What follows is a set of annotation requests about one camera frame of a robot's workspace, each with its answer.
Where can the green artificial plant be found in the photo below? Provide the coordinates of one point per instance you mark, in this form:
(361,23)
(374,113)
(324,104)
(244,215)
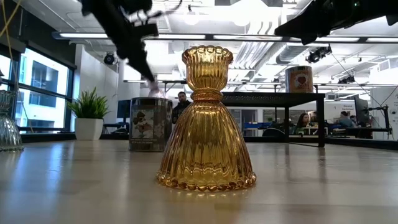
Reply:
(90,107)

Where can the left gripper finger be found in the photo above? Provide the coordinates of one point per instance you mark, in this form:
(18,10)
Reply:
(140,65)

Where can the silver ventilation duct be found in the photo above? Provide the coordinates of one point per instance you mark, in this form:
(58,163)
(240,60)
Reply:
(292,51)

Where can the ceiling light track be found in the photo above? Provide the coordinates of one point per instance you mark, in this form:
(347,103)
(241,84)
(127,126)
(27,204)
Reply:
(208,36)

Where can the black window frame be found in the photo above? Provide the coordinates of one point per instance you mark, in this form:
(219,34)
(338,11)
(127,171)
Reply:
(70,105)

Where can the black office chair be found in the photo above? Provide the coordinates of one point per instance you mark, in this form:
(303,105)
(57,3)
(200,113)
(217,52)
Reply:
(273,133)

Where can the person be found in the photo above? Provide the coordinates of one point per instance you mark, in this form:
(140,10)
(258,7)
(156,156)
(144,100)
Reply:
(303,121)
(182,109)
(344,119)

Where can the black wall security camera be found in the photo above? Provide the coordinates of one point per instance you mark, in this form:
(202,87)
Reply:
(109,58)

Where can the amber glass candle holder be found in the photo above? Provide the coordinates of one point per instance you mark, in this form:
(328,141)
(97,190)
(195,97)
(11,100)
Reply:
(206,140)

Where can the white pendant lamp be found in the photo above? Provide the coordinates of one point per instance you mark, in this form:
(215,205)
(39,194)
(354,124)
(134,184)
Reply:
(191,18)

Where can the white plant pot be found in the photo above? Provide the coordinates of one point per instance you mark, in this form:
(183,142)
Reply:
(88,129)

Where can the smoky glass candle holder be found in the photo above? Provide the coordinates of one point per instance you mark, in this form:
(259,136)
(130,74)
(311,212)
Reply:
(9,137)

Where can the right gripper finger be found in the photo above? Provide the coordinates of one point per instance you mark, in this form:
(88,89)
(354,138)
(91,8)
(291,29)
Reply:
(308,26)

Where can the monitor on arm mount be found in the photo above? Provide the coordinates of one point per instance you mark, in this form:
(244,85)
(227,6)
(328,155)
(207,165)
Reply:
(361,112)

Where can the black ceiling spotlight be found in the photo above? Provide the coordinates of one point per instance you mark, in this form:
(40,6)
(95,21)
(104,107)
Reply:
(346,80)
(317,55)

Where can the tin can with picture label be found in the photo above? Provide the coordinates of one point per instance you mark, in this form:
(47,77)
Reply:
(150,124)

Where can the black computer monitor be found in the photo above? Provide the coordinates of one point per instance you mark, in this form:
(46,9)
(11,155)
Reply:
(123,109)

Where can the tin can with orange label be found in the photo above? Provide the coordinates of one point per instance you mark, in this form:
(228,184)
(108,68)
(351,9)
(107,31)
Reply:
(299,80)

